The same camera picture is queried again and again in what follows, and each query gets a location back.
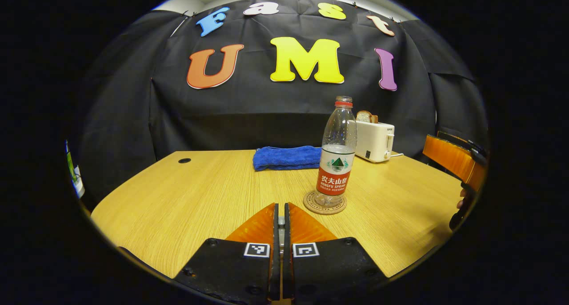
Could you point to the white side table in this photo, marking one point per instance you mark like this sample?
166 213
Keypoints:
79 185

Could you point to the white toaster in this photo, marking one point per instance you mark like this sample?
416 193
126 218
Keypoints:
375 140

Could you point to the clear plastic water bottle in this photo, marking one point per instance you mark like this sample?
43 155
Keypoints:
338 162

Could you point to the white teacup lid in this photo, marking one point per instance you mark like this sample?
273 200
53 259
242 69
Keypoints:
281 227

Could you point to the green drink bottle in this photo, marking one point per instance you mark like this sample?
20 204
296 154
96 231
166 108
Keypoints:
70 162

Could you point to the bread slice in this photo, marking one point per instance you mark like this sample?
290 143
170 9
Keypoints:
365 116

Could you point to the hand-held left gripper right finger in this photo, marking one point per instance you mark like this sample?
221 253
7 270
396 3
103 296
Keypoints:
287 269

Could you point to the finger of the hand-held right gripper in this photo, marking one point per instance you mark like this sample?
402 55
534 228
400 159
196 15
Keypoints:
453 160

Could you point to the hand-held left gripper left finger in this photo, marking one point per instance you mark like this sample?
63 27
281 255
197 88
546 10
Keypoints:
275 269

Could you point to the black backdrop cloth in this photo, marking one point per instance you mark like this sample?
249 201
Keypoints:
240 114

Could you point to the blue towel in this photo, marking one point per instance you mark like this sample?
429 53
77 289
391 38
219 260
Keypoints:
284 158

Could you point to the round cork coaster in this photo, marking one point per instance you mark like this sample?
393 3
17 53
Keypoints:
311 205

